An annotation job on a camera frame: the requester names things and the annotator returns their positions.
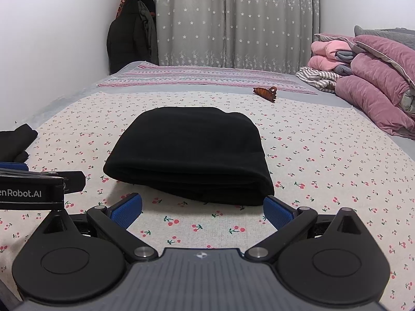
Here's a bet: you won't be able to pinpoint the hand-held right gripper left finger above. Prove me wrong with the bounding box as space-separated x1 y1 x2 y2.
40 193 157 261

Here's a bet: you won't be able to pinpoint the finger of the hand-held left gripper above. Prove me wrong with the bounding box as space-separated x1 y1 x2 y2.
0 162 30 176
40 170 87 194

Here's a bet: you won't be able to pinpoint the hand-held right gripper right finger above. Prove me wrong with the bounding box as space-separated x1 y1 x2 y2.
245 196 368 261

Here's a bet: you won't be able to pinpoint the black pants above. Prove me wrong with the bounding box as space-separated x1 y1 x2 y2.
103 106 275 206

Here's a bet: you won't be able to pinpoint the cherry print bed sheet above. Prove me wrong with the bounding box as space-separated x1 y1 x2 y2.
0 89 415 311

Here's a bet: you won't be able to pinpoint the brown hair clip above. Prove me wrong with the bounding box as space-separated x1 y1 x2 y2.
253 86 278 103

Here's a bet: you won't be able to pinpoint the grey bed sheet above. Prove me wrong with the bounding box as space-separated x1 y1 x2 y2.
0 60 415 146

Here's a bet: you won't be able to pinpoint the striped folded cloth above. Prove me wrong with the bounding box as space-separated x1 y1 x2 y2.
296 66 344 93

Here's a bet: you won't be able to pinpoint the black hanging coat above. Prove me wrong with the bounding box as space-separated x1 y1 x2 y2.
107 0 159 75

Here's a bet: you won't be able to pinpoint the pink velvet folded quilt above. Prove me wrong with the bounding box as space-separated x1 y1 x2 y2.
335 35 415 136

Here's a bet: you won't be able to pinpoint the pink striped blanket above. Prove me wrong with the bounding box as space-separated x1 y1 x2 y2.
97 63 318 95

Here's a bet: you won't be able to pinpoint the grey folded garment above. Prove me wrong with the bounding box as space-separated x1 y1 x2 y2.
334 49 355 75

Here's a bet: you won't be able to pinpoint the pink fleece garment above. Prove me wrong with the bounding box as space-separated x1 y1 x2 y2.
307 33 357 72

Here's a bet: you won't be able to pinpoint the grey hanging jacket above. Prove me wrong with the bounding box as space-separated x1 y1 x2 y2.
138 0 159 66

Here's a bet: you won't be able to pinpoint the red floral hanging garment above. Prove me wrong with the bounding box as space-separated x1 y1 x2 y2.
117 0 134 20

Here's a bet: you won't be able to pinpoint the grey star print curtain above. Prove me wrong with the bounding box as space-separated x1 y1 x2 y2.
143 0 320 75

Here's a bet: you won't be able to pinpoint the grey pillow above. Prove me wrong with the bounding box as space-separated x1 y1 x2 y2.
354 25 415 41

